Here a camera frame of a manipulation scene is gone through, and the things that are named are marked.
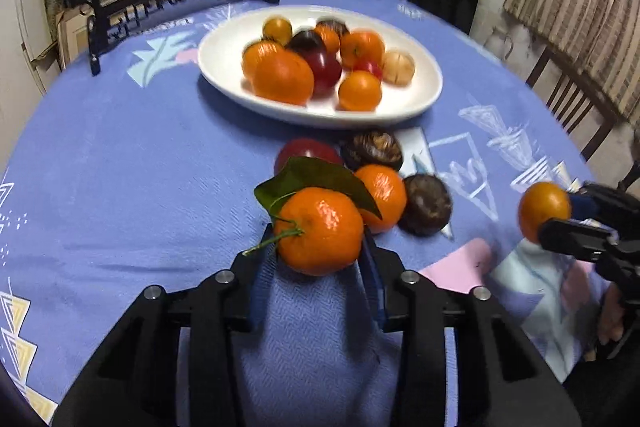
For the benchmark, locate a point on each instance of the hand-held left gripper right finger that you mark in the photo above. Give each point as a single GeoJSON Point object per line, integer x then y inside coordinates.
{"type": "Point", "coordinates": [372, 277]}

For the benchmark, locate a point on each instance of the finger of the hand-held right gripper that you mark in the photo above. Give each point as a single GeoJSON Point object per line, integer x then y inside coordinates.
{"type": "Point", "coordinates": [584, 204]}
{"type": "Point", "coordinates": [575, 238]}

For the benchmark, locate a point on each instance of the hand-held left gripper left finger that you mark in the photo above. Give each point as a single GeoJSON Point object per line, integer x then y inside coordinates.
{"type": "Point", "coordinates": [245, 268]}

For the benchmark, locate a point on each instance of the round orange mandarin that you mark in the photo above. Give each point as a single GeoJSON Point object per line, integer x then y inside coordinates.
{"type": "Point", "coordinates": [386, 194]}
{"type": "Point", "coordinates": [542, 209]}

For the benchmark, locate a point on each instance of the mandarin with green leaf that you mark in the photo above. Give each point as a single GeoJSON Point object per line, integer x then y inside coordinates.
{"type": "Point", "coordinates": [320, 232]}

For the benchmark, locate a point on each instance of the dark brown mangosteen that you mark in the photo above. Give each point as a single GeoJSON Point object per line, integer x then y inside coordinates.
{"type": "Point", "coordinates": [372, 149]}
{"type": "Point", "coordinates": [427, 204]}
{"type": "Point", "coordinates": [337, 27]}
{"type": "Point", "coordinates": [305, 42]}

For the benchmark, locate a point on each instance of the dark red plum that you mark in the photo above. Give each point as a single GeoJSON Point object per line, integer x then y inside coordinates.
{"type": "Point", "coordinates": [300, 152]}

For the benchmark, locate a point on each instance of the pile of mandarins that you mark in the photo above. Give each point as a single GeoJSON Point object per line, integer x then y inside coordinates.
{"type": "Point", "coordinates": [282, 77]}

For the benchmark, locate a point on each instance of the small red plum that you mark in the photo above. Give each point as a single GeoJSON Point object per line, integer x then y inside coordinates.
{"type": "Point", "coordinates": [368, 67]}

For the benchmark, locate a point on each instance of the white oval plate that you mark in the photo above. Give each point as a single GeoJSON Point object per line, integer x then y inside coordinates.
{"type": "Point", "coordinates": [225, 57]}

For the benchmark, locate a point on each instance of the person's right hand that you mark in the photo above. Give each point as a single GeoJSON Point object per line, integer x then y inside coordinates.
{"type": "Point", "coordinates": [609, 317]}

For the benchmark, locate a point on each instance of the wooden chair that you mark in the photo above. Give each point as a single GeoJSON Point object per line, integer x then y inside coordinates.
{"type": "Point", "coordinates": [565, 92]}

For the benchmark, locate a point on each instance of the blue printed tablecloth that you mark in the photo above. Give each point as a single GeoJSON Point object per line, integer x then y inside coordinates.
{"type": "Point", "coordinates": [150, 182]}

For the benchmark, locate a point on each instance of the striped curtain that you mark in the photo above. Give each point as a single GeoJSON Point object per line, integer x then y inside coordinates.
{"type": "Point", "coordinates": [575, 7]}

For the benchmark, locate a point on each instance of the cardboard sheets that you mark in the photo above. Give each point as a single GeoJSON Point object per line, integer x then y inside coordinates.
{"type": "Point", "coordinates": [70, 34]}

